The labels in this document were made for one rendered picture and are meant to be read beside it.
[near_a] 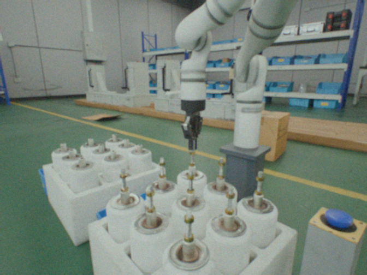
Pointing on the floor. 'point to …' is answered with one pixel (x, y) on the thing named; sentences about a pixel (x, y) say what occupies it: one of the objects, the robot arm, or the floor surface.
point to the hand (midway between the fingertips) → (192, 144)
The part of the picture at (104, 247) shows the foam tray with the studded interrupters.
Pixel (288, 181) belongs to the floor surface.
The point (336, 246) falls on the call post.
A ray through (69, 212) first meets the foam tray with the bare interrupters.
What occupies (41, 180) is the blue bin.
